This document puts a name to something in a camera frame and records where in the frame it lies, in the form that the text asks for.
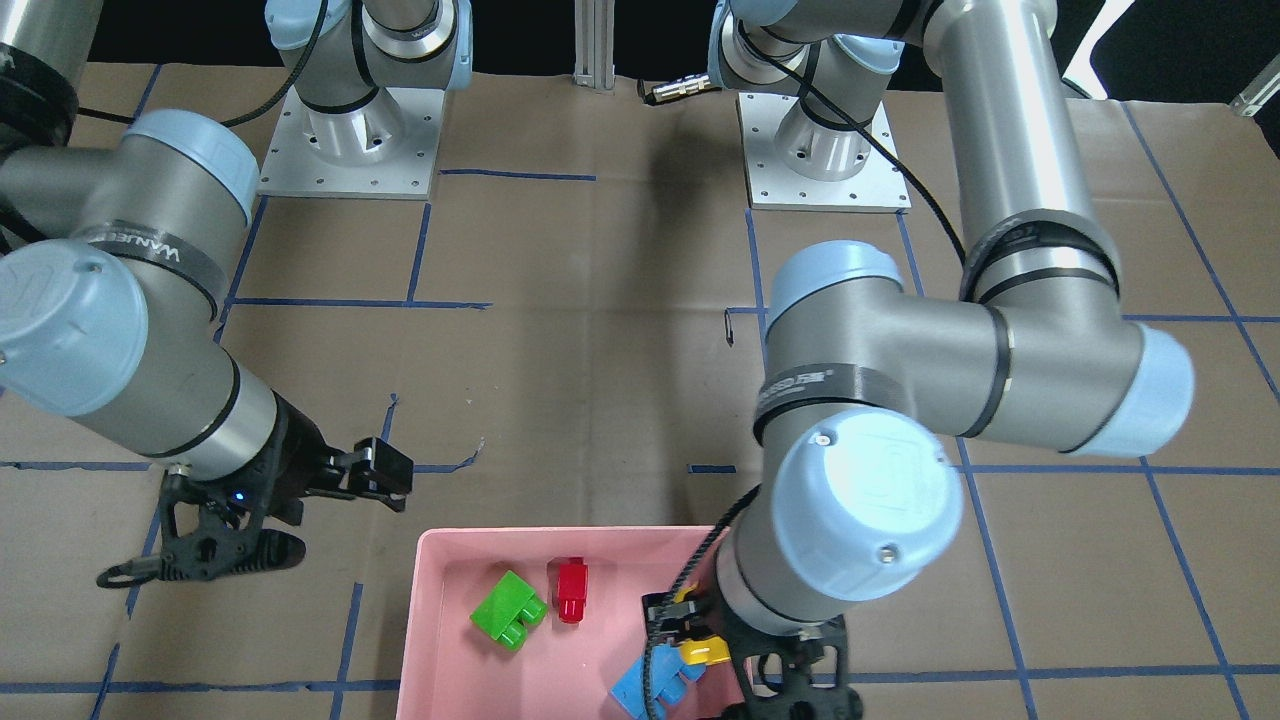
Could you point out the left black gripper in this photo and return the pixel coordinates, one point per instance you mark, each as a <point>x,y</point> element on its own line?
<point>664,621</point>

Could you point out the yellow toy block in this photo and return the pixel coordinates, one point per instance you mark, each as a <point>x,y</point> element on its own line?
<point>700,645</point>

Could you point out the aluminium profile post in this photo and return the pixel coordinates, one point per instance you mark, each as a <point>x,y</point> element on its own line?
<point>593,29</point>

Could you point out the blue toy block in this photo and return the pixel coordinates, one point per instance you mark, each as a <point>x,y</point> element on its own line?
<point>670,682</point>

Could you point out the green toy block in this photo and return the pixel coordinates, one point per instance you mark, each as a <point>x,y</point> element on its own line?
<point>509,611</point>

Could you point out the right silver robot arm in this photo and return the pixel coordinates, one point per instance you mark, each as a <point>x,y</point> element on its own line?
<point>116,263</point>

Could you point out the red toy block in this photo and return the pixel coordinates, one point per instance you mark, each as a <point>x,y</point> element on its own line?
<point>569,587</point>

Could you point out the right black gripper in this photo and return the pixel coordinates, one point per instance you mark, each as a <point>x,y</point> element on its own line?
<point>296,452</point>

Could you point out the metal cable connector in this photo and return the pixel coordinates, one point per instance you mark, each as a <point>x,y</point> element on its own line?
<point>659,94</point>

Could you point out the pink plastic box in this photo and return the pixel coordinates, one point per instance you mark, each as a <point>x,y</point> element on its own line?
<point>452,670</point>

